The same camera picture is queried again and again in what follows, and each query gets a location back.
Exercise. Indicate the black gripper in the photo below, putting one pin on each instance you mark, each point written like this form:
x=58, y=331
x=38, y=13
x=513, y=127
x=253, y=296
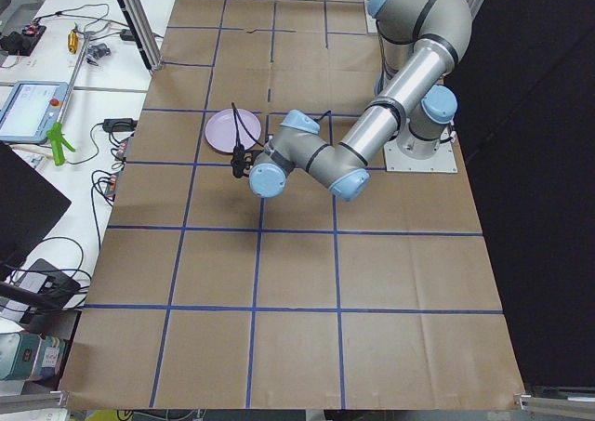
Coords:
x=259, y=156

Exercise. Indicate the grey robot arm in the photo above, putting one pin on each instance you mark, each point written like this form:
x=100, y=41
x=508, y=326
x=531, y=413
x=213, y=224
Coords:
x=439, y=32

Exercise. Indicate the lilac round plate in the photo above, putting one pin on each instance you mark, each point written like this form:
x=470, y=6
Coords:
x=220, y=130

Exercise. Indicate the loose blue tape strip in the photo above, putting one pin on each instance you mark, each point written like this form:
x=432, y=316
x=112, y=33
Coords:
x=318, y=119

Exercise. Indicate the black power adapter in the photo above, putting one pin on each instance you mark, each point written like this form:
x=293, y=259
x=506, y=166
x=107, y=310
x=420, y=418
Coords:
x=111, y=125

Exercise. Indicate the green plastic clamp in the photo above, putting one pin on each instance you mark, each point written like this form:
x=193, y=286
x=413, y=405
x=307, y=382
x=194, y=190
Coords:
x=58, y=143

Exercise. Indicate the teach pendant tablet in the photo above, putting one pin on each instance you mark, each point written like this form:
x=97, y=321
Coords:
x=31, y=109

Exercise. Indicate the black monitor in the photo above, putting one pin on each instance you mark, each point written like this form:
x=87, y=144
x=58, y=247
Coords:
x=30, y=208

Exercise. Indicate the aluminium frame post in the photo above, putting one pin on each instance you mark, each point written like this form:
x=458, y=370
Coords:
x=140, y=27

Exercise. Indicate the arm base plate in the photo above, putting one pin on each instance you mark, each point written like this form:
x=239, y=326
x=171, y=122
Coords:
x=407, y=154

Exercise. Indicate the yellow handled tool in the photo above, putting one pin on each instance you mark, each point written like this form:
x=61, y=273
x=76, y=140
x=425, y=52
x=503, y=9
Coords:
x=73, y=41

